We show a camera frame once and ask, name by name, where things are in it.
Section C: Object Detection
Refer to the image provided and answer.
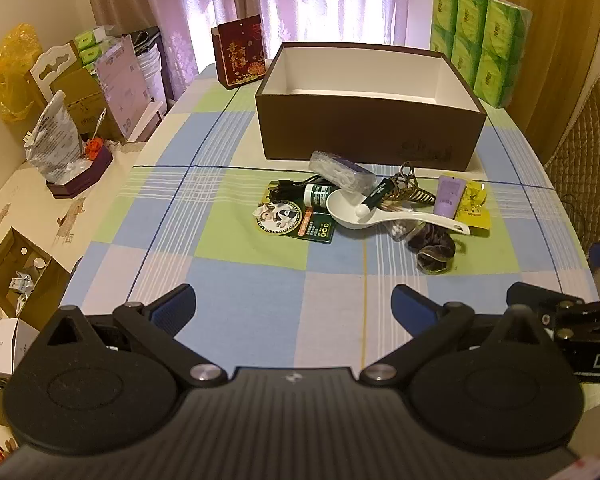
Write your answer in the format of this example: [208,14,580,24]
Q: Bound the white cut cardboard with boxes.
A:
[29,41,83,103]

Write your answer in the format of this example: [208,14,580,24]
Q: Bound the purple cream tube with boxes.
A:
[432,174,467,218]

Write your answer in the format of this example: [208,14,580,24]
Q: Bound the yellow plastic bag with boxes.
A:
[0,23,43,122]

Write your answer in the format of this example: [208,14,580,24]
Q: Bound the black cable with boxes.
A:
[269,174,326,203]

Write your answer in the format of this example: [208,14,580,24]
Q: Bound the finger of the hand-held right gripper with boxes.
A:
[506,281,600,343]

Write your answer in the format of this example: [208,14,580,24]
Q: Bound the brown velvet scrunchie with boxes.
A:
[406,226,457,276]

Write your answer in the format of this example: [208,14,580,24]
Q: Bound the wooden door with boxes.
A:
[482,0,600,136]

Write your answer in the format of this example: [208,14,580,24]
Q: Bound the green tissue boxes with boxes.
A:
[74,27,111,66]

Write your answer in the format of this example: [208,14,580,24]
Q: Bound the green tissue pack bundle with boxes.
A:
[430,0,533,109]

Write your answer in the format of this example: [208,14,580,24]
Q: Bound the white ceramic spoon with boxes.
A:
[326,188,472,236]

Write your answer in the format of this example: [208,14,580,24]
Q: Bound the dark red tray box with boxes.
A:
[47,147,115,200]

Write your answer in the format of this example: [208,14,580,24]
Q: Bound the lilac sheer curtain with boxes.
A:
[180,0,428,61]

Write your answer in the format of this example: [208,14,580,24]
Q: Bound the silver plastic bag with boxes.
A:
[24,91,83,183]

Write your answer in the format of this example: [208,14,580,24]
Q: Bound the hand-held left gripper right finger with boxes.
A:
[359,284,553,387]

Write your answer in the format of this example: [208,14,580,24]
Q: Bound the round panda sticker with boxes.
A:
[252,200,308,236]

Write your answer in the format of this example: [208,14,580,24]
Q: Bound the yellow snack packet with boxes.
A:
[455,182,492,231]

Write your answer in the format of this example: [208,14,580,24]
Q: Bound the clear floss pick pack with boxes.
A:
[309,150,377,193]

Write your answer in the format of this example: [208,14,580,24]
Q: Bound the small green bottle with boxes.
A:
[302,183,341,209]

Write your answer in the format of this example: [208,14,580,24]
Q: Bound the checked cloth covered desktop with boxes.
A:
[60,62,600,376]

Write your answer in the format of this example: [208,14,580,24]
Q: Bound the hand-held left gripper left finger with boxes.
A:
[45,283,228,389]

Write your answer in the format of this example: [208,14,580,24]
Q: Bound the dark green lip balm tube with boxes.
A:
[355,178,396,218]

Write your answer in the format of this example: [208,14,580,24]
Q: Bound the cream printed sheet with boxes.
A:
[0,110,166,426]

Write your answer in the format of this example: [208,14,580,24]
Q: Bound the open cardboard box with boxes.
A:
[0,226,73,333]

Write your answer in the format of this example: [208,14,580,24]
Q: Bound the white plastic container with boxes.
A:
[137,50,163,106]

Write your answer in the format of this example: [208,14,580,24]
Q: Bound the lilac printed box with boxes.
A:
[95,35,165,143]

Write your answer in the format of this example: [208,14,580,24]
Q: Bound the green card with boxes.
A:
[292,208,335,245]

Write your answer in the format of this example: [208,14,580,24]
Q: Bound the brown storage box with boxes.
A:
[254,42,488,173]

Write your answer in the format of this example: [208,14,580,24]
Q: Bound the small white box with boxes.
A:
[0,317,41,378]

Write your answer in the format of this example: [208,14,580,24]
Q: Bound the black paper bag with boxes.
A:
[122,26,176,106]

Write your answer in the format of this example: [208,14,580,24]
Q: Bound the small clear plastic packet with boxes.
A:
[390,220,418,241]

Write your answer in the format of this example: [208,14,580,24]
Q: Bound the brown cardboard box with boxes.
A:
[55,67,126,143]

